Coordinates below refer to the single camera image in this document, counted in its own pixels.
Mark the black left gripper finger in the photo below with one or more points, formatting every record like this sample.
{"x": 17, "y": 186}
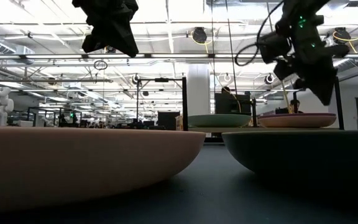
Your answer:
{"x": 93, "y": 43}
{"x": 123, "y": 40}

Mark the purple plate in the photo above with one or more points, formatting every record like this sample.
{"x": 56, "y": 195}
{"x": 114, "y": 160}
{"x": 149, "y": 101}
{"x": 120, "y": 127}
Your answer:
{"x": 297, "y": 114}

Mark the peach orange plate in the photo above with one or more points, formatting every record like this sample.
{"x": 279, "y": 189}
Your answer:
{"x": 297, "y": 122}

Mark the large dark green bowl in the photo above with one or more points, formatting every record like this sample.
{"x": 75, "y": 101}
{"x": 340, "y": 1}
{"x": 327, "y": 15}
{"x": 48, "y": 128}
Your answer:
{"x": 306, "y": 152}

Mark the light blue plate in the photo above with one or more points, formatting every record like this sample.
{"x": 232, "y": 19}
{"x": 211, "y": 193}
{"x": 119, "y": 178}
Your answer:
{"x": 219, "y": 120}

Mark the large pink bowl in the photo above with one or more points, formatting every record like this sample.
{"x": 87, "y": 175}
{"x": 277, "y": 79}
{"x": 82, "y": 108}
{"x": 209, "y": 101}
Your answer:
{"x": 73, "y": 161}

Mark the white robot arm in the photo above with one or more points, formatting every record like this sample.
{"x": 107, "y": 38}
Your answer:
{"x": 1, "y": 104}

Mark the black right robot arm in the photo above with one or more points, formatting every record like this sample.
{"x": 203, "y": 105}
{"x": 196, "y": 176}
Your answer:
{"x": 303, "y": 11}

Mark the person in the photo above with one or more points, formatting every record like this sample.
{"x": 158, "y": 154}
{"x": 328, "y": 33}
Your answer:
{"x": 295, "y": 107}

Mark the long ceiling light strip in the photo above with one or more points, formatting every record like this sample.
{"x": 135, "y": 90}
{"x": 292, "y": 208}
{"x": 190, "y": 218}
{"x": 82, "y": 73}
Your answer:
{"x": 179, "y": 56}

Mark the black computer monitor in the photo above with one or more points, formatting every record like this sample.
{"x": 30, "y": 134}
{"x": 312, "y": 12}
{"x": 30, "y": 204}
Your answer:
{"x": 232, "y": 104}

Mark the white pillar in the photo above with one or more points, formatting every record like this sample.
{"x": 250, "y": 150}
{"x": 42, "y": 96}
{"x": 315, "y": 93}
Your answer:
{"x": 198, "y": 90}

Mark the black box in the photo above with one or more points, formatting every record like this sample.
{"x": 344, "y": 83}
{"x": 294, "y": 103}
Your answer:
{"x": 168, "y": 120}

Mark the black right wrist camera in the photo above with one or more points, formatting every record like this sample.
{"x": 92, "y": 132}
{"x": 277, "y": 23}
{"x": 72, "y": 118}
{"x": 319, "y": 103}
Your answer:
{"x": 273, "y": 46}

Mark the thin black workstation frame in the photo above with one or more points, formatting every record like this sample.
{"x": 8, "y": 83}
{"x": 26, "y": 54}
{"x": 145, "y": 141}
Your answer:
{"x": 162, "y": 79}

